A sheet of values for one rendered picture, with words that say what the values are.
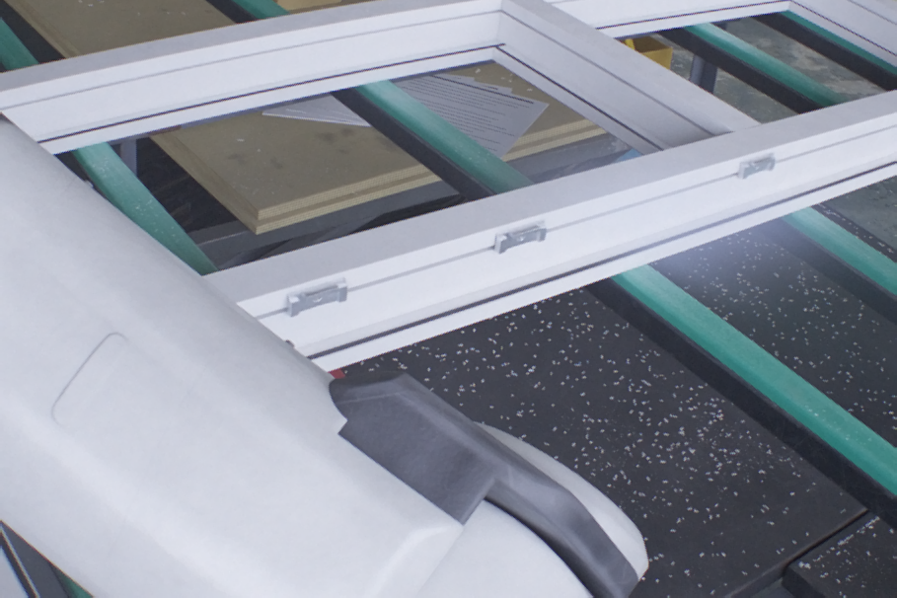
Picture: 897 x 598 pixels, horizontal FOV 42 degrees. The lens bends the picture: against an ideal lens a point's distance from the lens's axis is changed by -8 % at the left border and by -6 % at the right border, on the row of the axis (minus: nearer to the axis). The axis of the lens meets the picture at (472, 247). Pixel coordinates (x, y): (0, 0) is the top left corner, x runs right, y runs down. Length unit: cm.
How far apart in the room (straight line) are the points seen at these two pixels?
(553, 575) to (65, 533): 13
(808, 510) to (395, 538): 106
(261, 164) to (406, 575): 141
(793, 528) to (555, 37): 60
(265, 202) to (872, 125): 75
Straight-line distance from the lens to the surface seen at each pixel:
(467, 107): 188
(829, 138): 131
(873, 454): 98
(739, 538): 128
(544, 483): 32
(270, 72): 134
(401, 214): 221
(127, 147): 145
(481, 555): 34
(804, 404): 101
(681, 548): 125
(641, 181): 111
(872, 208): 334
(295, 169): 168
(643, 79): 133
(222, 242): 158
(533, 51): 146
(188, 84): 129
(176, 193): 223
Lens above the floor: 144
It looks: 31 degrees down
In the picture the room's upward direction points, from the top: 8 degrees clockwise
